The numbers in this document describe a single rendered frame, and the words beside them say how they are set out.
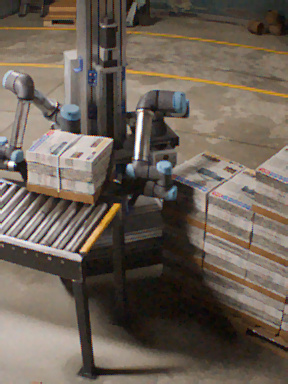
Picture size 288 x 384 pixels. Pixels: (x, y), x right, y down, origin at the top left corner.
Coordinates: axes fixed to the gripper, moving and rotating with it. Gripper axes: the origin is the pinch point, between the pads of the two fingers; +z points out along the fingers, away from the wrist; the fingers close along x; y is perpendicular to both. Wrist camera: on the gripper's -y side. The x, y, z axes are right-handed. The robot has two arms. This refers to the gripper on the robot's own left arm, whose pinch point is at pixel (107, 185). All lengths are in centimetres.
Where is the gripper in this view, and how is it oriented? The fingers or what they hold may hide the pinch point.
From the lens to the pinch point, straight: 345.5
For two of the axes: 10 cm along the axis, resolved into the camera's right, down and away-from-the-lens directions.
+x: -3.2, 3.9, -8.6
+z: -9.5, -1.6, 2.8
